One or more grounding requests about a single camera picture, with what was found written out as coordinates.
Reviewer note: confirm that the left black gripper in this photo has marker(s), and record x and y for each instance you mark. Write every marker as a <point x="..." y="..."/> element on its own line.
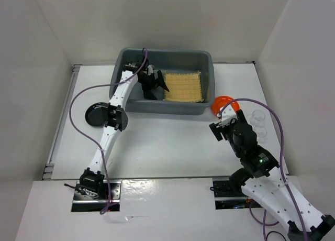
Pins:
<point x="159" y="81"/>

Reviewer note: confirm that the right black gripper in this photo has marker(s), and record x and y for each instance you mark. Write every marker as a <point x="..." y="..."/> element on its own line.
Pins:
<point x="216" y="127"/>

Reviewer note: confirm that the orange plastic plate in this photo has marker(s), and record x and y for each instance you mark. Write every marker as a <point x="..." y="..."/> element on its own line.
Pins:
<point x="220" y="102"/>

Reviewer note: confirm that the woven bamboo mat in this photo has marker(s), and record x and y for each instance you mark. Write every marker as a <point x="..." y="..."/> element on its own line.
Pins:
<point x="183" y="87"/>

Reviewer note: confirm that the clear plastic cup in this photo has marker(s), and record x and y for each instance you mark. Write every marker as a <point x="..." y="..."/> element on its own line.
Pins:
<point x="257" y="118"/>
<point x="261" y="133"/>

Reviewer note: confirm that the black plate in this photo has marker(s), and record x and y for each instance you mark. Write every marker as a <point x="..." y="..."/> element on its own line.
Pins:
<point x="94" y="115"/>

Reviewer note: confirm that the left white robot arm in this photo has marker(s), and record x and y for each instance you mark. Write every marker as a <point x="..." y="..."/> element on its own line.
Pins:
<point x="112" y="118"/>

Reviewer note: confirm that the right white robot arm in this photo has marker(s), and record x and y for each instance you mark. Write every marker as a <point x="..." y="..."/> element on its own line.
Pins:
<point x="260" y="178"/>

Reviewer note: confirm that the grey plastic bin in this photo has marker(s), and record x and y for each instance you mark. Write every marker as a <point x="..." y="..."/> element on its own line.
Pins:
<point x="172" y="61"/>

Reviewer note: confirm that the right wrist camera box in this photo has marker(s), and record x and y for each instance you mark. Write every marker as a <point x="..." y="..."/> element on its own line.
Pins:
<point x="226" y="116"/>

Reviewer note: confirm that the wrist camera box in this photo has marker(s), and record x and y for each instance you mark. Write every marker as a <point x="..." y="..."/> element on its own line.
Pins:
<point x="226" y="116"/>
<point x="149" y="70"/>

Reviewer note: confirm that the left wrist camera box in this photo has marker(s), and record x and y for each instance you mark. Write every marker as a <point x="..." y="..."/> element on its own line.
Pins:
<point x="149" y="70"/>

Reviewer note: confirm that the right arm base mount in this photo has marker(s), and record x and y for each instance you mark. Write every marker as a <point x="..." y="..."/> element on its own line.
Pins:
<point x="226" y="198"/>

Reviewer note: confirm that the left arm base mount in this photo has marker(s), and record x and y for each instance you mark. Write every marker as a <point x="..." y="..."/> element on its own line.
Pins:
<point x="85" y="201"/>

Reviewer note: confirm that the aluminium table edge rail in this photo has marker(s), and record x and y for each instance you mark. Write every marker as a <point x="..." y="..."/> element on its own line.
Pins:
<point x="49" y="167"/>

